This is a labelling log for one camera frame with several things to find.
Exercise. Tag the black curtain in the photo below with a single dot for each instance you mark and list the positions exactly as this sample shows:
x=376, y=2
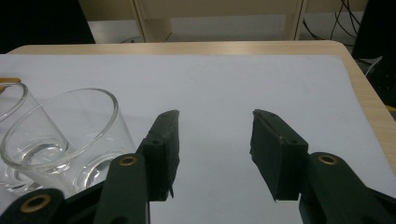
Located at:
x=40, y=21
x=379, y=25

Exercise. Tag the white table mat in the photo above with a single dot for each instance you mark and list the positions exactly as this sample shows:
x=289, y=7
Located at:
x=218, y=87

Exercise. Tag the clear drinking glass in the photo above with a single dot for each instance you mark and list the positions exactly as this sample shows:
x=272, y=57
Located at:
x=62, y=130
x=9, y=102

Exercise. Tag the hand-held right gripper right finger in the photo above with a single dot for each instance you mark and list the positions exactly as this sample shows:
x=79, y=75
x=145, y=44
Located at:
x=277, y=155

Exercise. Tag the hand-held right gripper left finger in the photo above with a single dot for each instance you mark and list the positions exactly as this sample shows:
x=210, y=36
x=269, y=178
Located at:
x=163, y=149

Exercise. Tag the light wooden background desk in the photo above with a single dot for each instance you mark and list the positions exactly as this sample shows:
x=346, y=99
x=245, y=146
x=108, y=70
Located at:
x=155, y=28

